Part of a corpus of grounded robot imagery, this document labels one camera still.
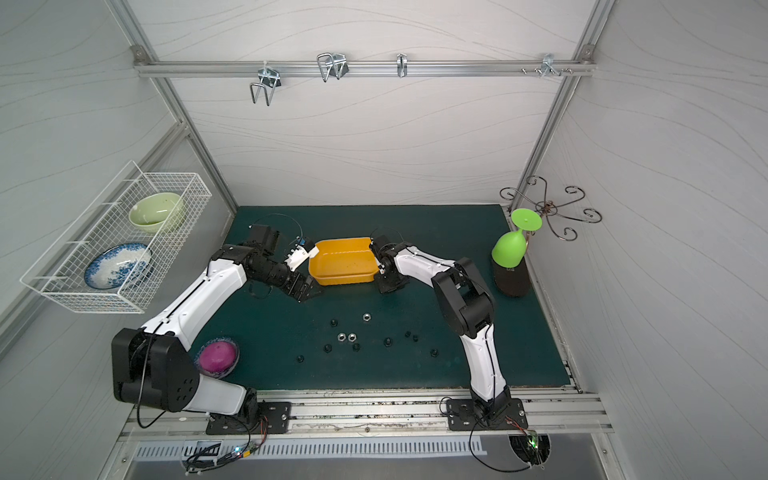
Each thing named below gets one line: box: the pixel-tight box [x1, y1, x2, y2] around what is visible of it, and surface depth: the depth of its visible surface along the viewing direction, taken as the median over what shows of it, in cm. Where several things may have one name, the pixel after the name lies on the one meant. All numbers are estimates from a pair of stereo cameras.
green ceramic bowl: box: [129, 192, 182, 233], surface depth 72 cm
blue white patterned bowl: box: [84, 242, 153, 290], surface depth 64 cm
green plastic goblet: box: [491, 208, 543, 269], surface depth 80 cm
